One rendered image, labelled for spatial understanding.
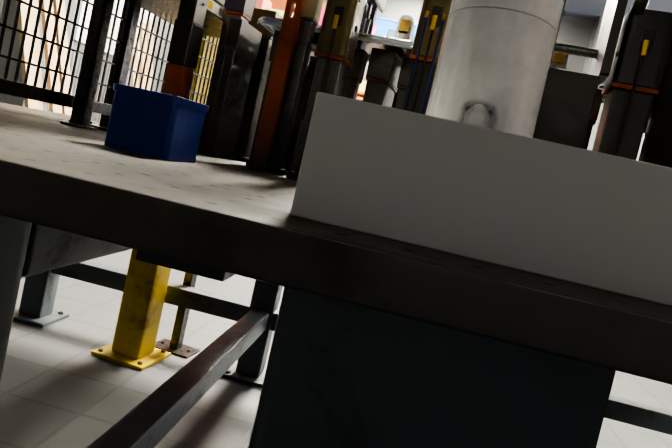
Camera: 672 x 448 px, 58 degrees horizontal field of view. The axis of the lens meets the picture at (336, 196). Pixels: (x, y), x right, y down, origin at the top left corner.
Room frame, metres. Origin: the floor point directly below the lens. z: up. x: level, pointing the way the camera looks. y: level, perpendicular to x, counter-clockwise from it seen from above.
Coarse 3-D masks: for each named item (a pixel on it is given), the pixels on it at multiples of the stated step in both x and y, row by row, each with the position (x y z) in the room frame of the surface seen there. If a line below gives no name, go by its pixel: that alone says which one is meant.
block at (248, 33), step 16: (240, 32) 1.30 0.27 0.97; (256, 32) 1.38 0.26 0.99; (240, 48) 1.32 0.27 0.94; (256, 48) 1.40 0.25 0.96; (224, 64) 1.31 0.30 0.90; (240, 64) 1.35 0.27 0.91; (224, 80) 1.31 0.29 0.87; (240, 80) 1.36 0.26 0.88; (224, 96) 1.31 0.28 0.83; (240, 96) 1.38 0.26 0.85; (224, 112) 1.32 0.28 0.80; (240, 112) 1.40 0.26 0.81; (224, 128) 1.34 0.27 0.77; (208, 144) 1.31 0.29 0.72; (224, 144) 1.35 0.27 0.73
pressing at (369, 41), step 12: (264, 24) 1.28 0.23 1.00; (276, 24) 1.22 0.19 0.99; (360, 36) 1.18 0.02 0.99; (372, 36) 1.18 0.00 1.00; (384, 36) 1.18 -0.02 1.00; (312, 48) 1.44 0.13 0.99; (384, 48) 1.27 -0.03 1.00; (396, 48) 1.24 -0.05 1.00; (408, 48) 1.16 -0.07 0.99; (600, 84) 1.15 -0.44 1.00
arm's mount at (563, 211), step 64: (320, 128) 0.49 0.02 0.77; (384, 128) 0.49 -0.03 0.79; (448, 128) 0.48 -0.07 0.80; (320, 192) 0.49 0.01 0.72; (384, 192) 0.49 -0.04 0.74; (448, 192) 0.48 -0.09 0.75; (512, 192) 0.47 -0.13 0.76; (576, 192) 0.47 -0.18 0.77; (640, 192) 0.46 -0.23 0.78; (512, 256) 0.47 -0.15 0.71; (576, 256) 0.47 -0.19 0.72; (640, 256) 0.46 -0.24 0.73
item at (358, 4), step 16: (336, 0) 1.10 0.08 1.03; (352, 0) 1.09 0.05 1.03; (336, 16) 1.09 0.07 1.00; (352, 16) 1.09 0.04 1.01; (320, 32) 1.11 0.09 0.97; (336, 32) 1.10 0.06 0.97; (352, 32) 1.10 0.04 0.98; (320, 48) 1.10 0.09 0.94; (336, 48) 1.09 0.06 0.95; (352, 48) 1.13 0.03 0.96; (320, 64) 1.11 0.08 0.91; (336, 64) 1.10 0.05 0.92; (320, 80) 1.11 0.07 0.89; (336, 80) 1.10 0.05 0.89; (304, 128) 1.11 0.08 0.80; (304, 144) 1.11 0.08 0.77; (288, 176) 1.10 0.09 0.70
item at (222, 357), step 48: (0, 240) 0.51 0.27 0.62; (48, 240) 0.58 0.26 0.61; (96, 240) 0.68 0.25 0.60; (0, 288) 0.52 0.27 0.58; (48, 288) 2.02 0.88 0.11; (192, 288) 2.00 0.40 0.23; (0, 336) 0.54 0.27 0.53; (240, 336) 1.62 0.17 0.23; (192, 384) 1.24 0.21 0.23; (144, 432) 1.00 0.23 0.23
